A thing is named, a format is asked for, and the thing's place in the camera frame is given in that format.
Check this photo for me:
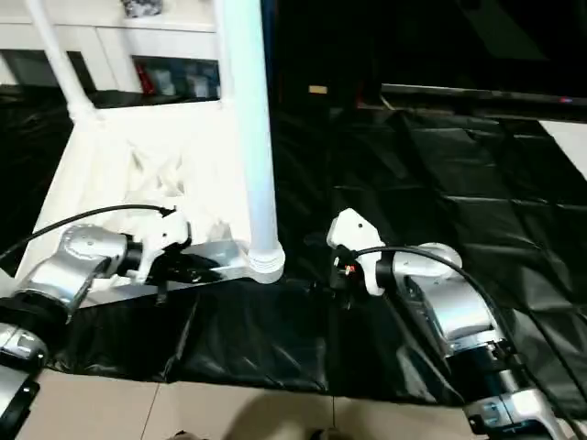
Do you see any black metal rail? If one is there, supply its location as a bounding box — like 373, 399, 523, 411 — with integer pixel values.
380, 82, 587, 111

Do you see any white plastic table leg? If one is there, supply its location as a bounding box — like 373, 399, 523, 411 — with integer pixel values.
25, 0, 100, 121
218, 0, 285, 258

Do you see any dark grey bundle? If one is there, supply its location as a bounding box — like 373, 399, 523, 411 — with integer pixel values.
119, 0, 162, 18

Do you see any white board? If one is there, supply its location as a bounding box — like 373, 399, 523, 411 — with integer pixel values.
540, 121, 587, 180

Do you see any white glass-door cabinet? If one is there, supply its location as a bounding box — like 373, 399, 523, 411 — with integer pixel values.
0, 0, 226, 105

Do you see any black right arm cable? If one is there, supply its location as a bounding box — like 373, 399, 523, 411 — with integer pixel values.
352, 245, 579, 432

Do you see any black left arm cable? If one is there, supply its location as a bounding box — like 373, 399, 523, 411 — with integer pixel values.
0, 204, 178, 262

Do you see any black plastic mat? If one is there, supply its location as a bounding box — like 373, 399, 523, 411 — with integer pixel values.
0, 84, 587, 407

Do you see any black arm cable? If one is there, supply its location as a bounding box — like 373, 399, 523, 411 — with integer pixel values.
0, 204, 178, 262
352, 245, 579, 432

